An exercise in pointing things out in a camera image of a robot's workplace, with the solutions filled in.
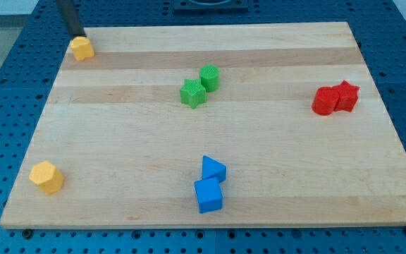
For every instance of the yellow heart block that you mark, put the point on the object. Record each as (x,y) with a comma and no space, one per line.
(82,48)

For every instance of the green star block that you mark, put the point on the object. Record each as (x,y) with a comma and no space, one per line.
(193,93)

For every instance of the blue triangle block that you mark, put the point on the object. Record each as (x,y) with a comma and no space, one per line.
(212,168)

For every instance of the green cylinder block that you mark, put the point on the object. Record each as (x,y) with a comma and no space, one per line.
(209,76)

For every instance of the wooden board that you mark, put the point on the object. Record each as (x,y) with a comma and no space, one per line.
(130,151)

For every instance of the blue cube block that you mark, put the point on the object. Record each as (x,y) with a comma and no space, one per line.
(209,195)

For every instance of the red cylinder block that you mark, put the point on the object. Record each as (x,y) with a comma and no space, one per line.
(325,101)

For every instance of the red star block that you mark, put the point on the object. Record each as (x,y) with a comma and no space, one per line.
(348,96)

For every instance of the yellow hexagon block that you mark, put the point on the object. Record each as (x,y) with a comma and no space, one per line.
(47,177)

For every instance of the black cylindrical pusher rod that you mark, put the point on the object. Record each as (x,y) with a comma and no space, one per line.
(70,18)

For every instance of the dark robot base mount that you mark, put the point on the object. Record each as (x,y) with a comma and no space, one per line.
(186,6)

